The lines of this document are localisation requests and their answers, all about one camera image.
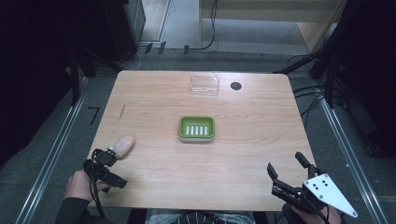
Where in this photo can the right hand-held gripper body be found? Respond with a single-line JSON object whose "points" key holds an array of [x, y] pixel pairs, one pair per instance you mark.
{"points": [[314, 193]]}

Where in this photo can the black cabinet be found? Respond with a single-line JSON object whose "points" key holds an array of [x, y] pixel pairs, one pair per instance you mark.
{"points": [[124, 25]]}

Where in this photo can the clear plastic lid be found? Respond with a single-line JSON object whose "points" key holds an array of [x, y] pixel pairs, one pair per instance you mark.
{"points": [[204, 85]]}

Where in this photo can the person's right hand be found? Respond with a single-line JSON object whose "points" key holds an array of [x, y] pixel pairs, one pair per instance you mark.
{"points": [[323, 216]]}

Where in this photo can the peach soap bar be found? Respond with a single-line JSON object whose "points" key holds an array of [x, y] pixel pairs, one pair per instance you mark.
{"points": [[124, 146]]}

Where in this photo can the green soap dish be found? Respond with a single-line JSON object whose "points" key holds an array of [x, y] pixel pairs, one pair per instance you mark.
{"points": [[196, 129]]}

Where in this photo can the metal floor rail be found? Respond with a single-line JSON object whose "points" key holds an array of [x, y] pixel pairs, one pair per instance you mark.
{"points": [[53, 155], [351, 161]]}

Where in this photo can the person's left hand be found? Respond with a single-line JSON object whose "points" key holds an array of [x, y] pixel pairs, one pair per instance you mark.
{"points": [[79, 186]]}

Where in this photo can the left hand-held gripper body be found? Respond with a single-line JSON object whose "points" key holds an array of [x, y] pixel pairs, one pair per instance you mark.
{"points": [[104, 175]]}

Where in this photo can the person's striped clothing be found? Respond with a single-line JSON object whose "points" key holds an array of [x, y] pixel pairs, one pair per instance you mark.
{"points": [[199, 217]]}

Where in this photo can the dark round table grommet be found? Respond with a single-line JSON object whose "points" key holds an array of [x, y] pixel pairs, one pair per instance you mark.
{"points": [[236, 86]]}

